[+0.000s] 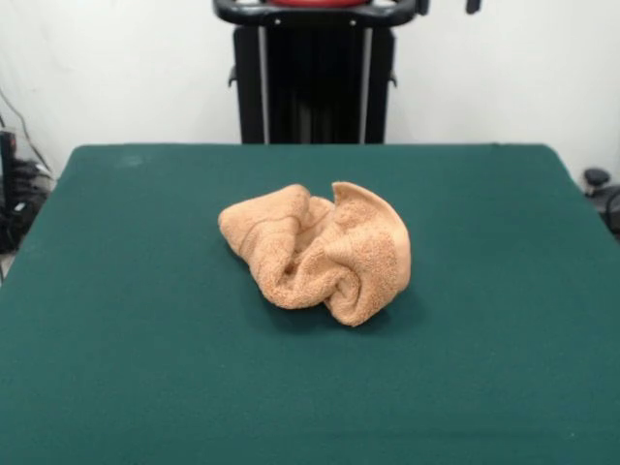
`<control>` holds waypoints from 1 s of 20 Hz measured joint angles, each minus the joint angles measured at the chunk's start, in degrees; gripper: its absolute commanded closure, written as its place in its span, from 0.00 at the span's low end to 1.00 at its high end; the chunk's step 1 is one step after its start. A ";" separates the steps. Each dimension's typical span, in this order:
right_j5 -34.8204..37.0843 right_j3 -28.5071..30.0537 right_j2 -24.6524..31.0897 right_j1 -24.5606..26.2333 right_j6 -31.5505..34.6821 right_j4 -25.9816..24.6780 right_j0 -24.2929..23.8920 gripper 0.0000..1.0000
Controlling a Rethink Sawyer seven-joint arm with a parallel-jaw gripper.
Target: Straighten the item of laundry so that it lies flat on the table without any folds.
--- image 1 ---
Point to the dark green table cloth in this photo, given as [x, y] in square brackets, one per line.
[145, 349]

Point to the red robot base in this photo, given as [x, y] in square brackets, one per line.
[315, 2]

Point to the black bag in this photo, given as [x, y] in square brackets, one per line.
[14, 227]

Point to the black box with red mark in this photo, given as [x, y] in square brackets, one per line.
[7, 164]

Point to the black office chair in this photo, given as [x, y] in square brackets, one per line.
[597, 176]

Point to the peach terry towel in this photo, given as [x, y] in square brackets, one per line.
[339, 261]

